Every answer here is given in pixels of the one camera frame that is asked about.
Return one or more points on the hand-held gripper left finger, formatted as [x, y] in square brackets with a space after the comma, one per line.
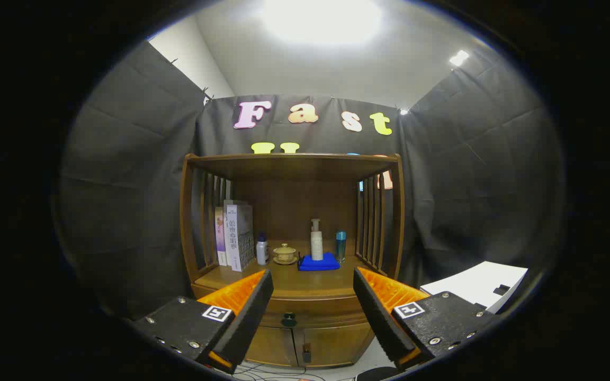
[249, 312]

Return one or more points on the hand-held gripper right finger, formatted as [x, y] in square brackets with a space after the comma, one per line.
[376, 312]

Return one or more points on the brown wooden drawer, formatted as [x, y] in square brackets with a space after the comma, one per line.
[321, 309]

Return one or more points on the wooden cabinet door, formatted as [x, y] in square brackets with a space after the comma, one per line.
[273, 346]
[337, 344]

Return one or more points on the wooden countertop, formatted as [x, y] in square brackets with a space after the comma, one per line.
[310, 280]

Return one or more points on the white drawer unit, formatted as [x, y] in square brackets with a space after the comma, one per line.
[474, 283]

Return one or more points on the brown wooden cabinet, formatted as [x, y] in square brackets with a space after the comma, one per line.
[294, 206]

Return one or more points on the white bottle with blue cap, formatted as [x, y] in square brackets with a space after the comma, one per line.
[262, 253]

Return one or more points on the yellow lidded teacup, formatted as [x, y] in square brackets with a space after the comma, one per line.
[285, 254]

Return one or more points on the clear blue bottle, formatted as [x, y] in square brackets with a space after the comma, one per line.
[341, 247]

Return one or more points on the white patterned book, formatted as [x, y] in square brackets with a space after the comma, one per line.
[237, 238]

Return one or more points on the blue folded cloth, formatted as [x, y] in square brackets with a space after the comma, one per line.
[318, 263]

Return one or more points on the purple book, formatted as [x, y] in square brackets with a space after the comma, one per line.
[220, 238]

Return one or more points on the white pump bottle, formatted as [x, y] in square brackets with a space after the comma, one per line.
[316, 243]

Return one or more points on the black backdrop cloth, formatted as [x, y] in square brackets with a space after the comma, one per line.
[125, 185]

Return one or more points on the large ceiling light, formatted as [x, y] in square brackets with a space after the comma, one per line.
[321, 21]

